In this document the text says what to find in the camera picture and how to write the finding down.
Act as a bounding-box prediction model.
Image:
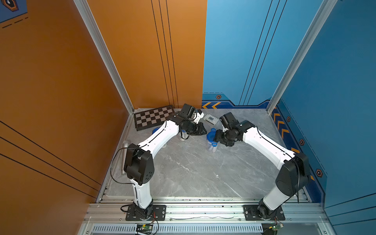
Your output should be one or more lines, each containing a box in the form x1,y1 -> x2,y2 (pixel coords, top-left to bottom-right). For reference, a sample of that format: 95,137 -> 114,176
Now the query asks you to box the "silver metal cylinder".
121,140 -> 131,175

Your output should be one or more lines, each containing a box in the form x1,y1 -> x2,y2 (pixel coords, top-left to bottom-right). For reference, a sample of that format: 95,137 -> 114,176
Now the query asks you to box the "left green circuit board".
135,224 -> 154,235

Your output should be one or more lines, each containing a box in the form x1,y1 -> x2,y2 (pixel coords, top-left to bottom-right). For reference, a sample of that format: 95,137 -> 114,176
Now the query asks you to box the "blue lid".
206,128 -> 217,146

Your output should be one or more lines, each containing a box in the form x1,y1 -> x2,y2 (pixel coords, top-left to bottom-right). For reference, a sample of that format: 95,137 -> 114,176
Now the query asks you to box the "aluminium rail frame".
78,197 -> 335,235

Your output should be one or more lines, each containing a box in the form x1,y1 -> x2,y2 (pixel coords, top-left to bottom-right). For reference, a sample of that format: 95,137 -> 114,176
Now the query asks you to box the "green circuit board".
135,224 -> 154,235
261,224 -> 284,235

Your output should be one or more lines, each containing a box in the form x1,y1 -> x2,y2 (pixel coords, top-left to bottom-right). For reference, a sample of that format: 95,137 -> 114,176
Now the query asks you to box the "right green circuit board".
261,224 -> 284,235

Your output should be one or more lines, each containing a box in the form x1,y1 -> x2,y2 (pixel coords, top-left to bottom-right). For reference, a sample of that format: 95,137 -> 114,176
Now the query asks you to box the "clear plastic cup front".
152,127 -> 162,135

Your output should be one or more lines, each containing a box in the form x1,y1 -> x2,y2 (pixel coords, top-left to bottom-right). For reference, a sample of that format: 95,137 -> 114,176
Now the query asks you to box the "black white checkerboard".
134,105 -> 175,131

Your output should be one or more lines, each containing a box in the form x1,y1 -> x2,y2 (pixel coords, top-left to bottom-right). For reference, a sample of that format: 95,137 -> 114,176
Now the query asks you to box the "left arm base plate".
125,203 -> 166,222

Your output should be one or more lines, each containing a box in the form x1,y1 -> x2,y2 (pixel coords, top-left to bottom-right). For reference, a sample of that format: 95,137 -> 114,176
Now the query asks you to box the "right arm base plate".
243,205 -> 286,221

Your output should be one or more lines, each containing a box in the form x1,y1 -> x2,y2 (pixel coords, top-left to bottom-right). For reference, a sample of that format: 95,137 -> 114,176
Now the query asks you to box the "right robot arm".
214,112 -> 310,220

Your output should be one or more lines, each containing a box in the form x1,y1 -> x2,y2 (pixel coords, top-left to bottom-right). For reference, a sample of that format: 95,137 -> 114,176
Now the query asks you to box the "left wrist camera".
193,109 -> 205,124

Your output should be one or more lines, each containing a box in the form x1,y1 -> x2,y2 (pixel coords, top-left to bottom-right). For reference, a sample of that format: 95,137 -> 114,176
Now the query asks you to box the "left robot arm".
123,104 -> 207,220

